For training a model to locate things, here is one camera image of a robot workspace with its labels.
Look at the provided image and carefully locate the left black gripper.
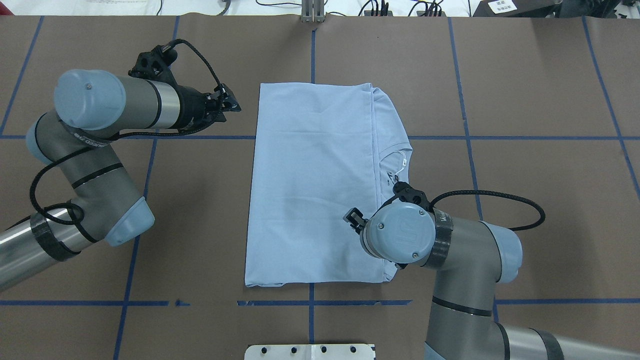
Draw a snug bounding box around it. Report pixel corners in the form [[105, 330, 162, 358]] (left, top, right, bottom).
[[177, 83, 242, 135]]

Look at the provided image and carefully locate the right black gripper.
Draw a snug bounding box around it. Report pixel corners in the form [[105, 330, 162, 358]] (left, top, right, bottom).
[[343, 207, 370, 236]]

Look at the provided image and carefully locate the light blue t-shirt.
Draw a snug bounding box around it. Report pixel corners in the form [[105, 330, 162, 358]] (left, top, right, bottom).
[[244, 82, 413, 288]]

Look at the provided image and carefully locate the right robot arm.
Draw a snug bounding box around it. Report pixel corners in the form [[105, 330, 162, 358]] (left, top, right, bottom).
[[344, 202, 639, 360]]

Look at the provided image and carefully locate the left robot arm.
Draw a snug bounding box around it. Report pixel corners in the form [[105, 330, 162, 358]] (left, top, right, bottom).
[[1, 69, 242, 291]]

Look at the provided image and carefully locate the black box with label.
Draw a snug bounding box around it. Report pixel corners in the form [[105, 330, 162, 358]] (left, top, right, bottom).
[[471, 0, 562, 18]]

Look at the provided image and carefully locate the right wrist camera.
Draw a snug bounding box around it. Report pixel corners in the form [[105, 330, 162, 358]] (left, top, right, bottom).
[[392, 181, 433, 212]]

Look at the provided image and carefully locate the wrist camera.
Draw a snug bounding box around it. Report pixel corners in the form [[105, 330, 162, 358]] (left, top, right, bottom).
[[128, 45, 178, 85], [392, 181, 433, 212]]

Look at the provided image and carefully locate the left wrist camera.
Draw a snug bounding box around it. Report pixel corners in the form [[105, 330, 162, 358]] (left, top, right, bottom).
[[128, 45, 178, 85]]

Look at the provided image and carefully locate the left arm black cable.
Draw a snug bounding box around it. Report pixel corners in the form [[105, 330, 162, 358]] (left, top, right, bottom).
[[29, 39, 223, 226]]

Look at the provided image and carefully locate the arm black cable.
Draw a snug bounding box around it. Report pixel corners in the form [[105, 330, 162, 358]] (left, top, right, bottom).
[[29, 39, 223, 226], [429, 189, 547, 233]]

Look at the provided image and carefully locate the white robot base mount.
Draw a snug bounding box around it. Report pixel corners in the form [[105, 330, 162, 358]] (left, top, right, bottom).
[[244, 343, 377, 360]]

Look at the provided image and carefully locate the aluminium frame post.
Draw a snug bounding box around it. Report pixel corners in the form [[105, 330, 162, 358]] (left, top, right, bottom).
[[301, 0, 326, 23]]

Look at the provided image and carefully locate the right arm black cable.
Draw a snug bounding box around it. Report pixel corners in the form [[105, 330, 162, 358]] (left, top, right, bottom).
[[429, 189, 547, 233]]

